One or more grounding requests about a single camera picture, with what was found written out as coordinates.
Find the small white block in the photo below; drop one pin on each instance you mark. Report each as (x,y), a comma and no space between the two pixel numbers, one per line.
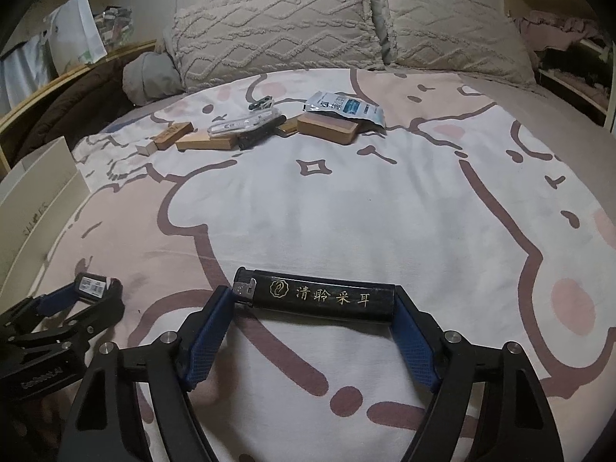
(146,148)

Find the engraved wooden block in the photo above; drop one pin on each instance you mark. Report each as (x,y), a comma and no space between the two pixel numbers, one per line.
(173,134)

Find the pink clothes pile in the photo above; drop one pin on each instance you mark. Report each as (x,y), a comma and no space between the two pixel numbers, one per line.
(553,29)

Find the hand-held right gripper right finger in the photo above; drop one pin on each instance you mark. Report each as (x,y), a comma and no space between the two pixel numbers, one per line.
(414,346)

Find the clear plastic case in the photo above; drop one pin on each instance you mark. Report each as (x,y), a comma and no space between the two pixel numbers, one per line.
(240,122)

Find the white tote bag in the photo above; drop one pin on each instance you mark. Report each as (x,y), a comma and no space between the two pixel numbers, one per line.
(74,33)

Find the rounded wooden block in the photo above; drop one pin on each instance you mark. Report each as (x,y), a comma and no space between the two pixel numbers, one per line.
(327,130)

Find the wooden bedside shelf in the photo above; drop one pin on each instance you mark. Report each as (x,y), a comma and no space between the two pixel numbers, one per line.
(62,73)

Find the brown folded blanket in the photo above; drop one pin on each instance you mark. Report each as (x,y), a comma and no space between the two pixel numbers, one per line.
(77,106)

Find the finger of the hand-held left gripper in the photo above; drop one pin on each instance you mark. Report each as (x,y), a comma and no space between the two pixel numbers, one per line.
(57,298)
(108,313)

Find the white cardboard box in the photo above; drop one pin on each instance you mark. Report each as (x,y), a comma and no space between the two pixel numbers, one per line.
(38,202)

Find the printed cartoon blanket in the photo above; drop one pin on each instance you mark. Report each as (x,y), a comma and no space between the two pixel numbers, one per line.
(361,211)

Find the clear bag of packets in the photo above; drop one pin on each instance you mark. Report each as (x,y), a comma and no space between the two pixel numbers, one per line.
(113,26)

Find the gold foil packet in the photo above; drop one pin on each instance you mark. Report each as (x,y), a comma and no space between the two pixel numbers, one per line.
(288,130)

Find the black box barcode label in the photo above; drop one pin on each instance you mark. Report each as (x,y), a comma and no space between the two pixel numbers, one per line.
(252,139)

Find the green clip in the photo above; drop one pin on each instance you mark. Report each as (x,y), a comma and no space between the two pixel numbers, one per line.
(261,103)

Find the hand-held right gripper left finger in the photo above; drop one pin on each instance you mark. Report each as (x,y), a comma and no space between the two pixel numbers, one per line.
(207,341)

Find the cream knitted pillow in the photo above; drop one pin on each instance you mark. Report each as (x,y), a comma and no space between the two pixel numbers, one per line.
(269,33)
(452,33)

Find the black lighter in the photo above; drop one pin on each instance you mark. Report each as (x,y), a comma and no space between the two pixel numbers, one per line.
(317,296)

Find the grey cushion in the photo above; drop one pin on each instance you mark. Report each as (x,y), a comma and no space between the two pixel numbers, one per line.
(149,77)

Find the dark clothes pile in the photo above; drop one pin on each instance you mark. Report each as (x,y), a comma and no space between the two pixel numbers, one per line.
(572,65)

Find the white sachet packet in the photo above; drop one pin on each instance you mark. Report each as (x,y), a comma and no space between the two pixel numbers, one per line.
(346,108)

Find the grey curtain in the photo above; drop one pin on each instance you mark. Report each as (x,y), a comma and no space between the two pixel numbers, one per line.
(24,77)

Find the long wooden block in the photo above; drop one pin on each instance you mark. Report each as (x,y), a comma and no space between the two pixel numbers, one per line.
(204,143)

